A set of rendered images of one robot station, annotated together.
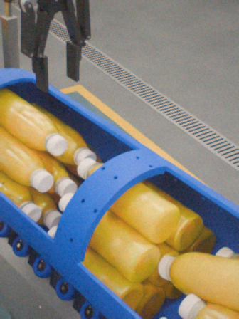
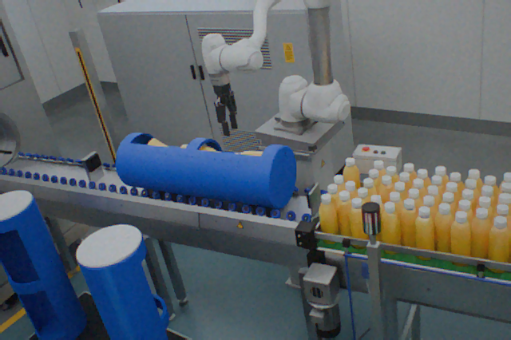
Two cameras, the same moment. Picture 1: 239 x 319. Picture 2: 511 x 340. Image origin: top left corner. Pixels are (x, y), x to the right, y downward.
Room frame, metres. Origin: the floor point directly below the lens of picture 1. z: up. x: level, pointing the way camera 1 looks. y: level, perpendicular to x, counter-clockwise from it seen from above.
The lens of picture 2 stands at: (3.15, -0.35, 2.30)
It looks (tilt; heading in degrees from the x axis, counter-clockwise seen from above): 29 degrees down; 166
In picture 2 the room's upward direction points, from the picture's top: 11 degrees counter-clockwise
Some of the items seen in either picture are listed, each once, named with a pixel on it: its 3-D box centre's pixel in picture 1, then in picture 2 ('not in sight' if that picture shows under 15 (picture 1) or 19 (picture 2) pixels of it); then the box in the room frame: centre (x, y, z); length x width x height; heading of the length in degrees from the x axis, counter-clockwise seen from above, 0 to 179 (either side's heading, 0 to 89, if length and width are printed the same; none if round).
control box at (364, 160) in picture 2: not in sight; (377, 160); (1.25, 0.72, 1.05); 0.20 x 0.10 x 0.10; 43
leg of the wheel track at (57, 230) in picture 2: not in sight; (58, 238); (-0.25, -0.96, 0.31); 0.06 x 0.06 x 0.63; 43
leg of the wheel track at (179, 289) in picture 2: not in sight; (171, 263); (0.48, -0.29, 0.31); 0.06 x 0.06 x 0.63; 43
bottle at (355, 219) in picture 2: not in sight; (358, 224); (1.57, 0.44, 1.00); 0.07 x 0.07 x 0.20
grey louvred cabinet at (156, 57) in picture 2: not in sight; (221, 86); (-1.15, 0.60, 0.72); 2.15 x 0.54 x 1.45; 36
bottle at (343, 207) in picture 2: not in sight; (346, 216); (1.50, 0.42, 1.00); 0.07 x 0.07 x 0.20
